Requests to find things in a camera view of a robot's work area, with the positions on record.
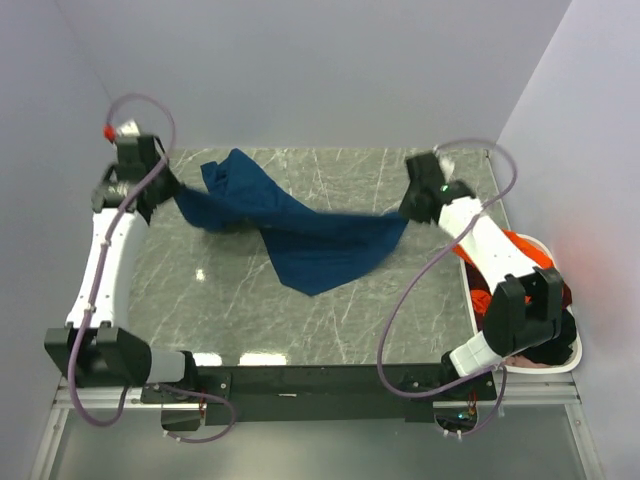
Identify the orange t shirt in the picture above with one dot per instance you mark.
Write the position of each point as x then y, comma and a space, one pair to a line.
480, 293

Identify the pink garment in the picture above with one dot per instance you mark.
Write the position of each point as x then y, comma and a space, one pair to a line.
523, 362

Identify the aluminium frame rail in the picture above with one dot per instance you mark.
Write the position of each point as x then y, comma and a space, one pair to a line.
100, 407

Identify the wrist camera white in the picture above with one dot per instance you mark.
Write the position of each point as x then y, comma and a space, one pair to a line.
446, 164
129, 128

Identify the white laundry basket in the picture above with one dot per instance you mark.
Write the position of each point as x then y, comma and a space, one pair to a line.
566, 303

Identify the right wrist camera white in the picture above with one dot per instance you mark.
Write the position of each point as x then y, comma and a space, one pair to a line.
446, 164

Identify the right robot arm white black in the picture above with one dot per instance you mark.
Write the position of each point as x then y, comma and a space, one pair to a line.
526, 299

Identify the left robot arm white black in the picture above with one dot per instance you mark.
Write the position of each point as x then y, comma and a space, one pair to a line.
95, 347

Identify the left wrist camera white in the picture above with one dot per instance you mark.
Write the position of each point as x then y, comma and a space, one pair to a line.
129, 128

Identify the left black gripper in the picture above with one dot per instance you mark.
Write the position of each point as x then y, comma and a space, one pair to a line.
173, 185

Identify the black t shirt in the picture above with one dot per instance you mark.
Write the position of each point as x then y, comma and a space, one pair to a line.
557, 351

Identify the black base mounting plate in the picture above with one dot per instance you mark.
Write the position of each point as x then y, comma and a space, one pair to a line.
307, 393

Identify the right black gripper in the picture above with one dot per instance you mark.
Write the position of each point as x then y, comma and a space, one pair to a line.
407, 211

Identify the blue t shirt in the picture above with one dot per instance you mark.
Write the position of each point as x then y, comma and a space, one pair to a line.
311, 251

